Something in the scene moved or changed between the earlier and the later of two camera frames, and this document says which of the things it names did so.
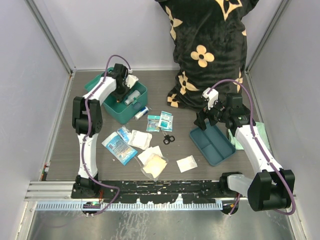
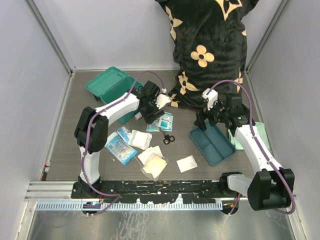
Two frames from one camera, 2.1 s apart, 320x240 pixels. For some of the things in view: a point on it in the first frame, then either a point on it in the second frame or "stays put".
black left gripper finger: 119,96 to 152,118
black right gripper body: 217,113 stays put
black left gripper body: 124,88 to 150,109
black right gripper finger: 200,122 stays put
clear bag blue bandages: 152,123 stays put
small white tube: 143,111 stays put
